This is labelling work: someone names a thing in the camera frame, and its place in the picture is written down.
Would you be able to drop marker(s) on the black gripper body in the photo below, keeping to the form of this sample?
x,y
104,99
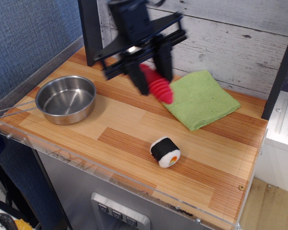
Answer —
x,y
135,28

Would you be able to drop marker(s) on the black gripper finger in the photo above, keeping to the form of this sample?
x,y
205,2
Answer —
x,y
137,77
163,60

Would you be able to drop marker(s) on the red handled metal spoon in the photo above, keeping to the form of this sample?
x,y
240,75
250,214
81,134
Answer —
x,y
157,85

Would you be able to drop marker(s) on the plush sushi roll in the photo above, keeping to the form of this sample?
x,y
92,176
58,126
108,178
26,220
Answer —
x,y
165,152

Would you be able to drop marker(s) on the green folded cloth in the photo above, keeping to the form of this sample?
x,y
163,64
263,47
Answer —
x,y
199,100

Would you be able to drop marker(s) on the stainless steel pot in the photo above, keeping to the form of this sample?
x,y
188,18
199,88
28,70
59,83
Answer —
x,y
63,101

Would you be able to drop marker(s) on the clear acrylic table guard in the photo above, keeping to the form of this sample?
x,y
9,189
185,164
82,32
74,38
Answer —
x,y
207,185

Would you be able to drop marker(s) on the silver button control panel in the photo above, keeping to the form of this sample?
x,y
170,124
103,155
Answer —
x,y
120,212

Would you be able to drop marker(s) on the white metal side unit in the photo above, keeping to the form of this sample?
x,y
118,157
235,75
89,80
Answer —
x,y
272,164

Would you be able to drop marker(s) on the yellow black bag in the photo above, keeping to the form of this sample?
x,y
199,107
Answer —
x,y
8,223

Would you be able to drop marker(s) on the dark left frame post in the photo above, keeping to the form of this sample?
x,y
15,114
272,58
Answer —
x,y
96,23

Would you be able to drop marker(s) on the dark frame post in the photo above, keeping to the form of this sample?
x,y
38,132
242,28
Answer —
x,y
96,23
276,88

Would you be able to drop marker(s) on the dark right frame post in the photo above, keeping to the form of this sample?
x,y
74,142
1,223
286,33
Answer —
x,y
276,88

